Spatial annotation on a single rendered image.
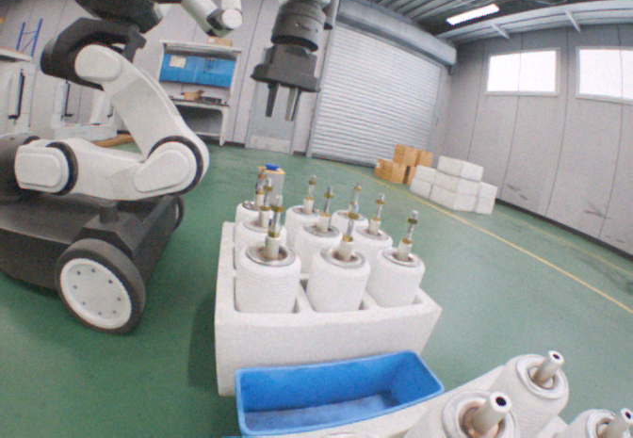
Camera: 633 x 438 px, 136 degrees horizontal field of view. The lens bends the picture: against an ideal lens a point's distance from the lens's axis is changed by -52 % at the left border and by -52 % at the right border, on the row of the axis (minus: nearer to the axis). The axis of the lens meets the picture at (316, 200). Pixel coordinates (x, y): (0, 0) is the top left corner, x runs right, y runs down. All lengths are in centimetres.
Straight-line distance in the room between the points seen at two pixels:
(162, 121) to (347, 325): 56
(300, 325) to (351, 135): 563
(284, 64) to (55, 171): 60
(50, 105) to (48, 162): 212
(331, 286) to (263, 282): 10
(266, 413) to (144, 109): 66
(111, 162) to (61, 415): 55
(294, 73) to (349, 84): 550
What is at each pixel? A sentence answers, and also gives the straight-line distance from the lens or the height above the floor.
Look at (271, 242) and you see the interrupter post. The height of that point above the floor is 28.
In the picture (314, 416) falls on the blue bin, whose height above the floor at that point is 0.
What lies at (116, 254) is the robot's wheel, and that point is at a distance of 53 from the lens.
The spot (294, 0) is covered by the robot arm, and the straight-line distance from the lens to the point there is 51.
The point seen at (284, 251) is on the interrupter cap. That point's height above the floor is 25.
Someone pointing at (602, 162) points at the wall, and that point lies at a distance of 540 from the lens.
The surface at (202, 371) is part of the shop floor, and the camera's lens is 54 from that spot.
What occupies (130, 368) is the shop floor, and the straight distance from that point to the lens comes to 56.
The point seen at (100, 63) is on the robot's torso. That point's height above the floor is 54.
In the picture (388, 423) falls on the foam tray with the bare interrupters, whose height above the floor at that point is 18.
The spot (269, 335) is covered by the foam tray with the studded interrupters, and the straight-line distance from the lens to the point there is 39.
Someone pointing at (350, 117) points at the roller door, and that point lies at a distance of 590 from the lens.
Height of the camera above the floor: 43
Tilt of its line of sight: 13 degrees down
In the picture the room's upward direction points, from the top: 11 degrees clockwise
